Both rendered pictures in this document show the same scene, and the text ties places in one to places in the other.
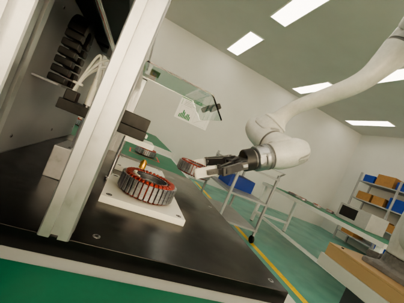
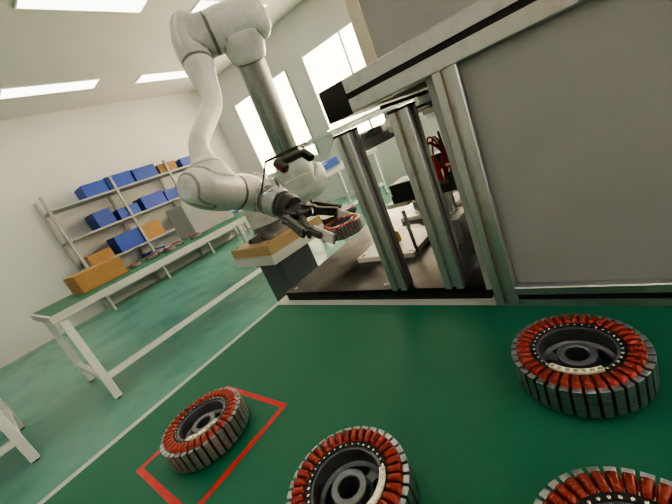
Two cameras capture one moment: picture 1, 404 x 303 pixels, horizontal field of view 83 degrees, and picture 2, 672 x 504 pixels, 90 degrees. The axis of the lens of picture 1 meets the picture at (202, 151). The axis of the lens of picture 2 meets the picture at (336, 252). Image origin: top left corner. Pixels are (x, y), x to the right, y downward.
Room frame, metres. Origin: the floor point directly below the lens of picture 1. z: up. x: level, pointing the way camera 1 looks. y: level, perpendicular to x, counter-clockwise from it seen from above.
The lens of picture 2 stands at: (1.17, 0.74, 1.04)
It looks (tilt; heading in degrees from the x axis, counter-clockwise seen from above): 17 degrees down; 242
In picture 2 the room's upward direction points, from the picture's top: 23 degrees counter-clockwise
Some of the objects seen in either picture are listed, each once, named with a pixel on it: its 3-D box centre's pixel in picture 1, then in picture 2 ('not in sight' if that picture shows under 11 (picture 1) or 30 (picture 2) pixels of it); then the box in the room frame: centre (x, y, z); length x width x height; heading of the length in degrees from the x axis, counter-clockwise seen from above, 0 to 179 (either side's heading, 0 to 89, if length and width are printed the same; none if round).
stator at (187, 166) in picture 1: (194, 168); (342, 227); (0.72, 0.00, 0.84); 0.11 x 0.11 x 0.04
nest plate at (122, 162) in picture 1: (140, 169); (398, 243); (0.68, 0.15, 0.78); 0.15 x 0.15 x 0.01; 18
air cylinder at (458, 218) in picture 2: not in sight; (455, 225); (0.64, 0.28, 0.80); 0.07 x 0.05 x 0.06; 18
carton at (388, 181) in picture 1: (389, 183); not in sight; (5.92, -4.75, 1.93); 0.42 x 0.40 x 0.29; 20
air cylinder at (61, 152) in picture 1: (71, 160); not in sight; (0.41, 0.21, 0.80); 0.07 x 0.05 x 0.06; 18
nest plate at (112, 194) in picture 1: (143, 196); (434, 205); (0.45, 0.07, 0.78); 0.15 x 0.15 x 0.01; 18
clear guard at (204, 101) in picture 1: (169, 91); (344, 143); (0.75, 0.17, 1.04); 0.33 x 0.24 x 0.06; 108
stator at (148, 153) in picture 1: (145, 151); (206, 426); (1.21, 0.27, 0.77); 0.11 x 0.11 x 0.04
